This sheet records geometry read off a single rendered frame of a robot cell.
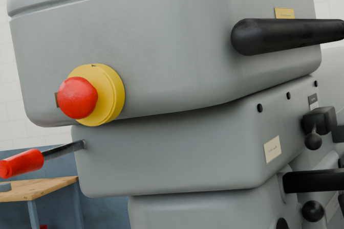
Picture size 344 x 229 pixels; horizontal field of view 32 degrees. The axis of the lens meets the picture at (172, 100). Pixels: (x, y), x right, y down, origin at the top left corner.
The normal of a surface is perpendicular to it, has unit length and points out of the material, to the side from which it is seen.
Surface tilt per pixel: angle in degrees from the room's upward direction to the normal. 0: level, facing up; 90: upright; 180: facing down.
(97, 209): 90
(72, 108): 95
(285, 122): 90
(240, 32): 90
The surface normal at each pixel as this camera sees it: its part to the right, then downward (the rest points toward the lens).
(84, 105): 0.12, 0.28
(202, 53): 0.23, 0.01
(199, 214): -0.43, 0.12
